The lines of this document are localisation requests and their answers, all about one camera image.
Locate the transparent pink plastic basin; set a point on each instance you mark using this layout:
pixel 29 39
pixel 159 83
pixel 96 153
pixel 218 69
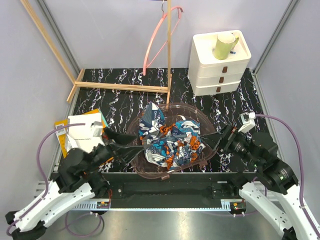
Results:
pixel 173 112

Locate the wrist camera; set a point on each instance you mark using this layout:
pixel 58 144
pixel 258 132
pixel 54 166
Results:
pixel 248 121
pixel 96 129

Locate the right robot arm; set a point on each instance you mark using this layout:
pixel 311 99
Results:
pixel 294 221

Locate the colourful patterned shorts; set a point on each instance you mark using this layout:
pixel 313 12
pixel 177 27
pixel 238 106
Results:
pixel 169 146

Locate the white three-drawer organizer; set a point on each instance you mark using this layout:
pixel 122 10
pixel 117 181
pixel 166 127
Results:
pixel 210 76

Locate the wooden clothes rack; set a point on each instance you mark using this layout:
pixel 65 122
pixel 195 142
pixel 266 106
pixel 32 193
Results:
pixel 78 83

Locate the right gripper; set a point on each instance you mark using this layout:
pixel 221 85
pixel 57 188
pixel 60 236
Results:
pixel 224 141

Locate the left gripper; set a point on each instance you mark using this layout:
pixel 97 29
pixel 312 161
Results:
pixel 124 154

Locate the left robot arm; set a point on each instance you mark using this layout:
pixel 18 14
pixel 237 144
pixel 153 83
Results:
pixel 78 179

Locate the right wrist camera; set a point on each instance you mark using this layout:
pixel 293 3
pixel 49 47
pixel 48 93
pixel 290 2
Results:
pixel 248 121

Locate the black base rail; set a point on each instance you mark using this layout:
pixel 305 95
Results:
pixel 191 190

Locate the orange folder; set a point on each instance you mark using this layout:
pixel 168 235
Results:
pixel 98 116

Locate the green mug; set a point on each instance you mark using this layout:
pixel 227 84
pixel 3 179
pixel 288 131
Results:
pixel 226 41

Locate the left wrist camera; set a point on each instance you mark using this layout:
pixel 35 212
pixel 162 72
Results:
pixel 96 129

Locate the yellow spiral notebook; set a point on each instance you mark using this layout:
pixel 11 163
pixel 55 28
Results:
pixel 62 135

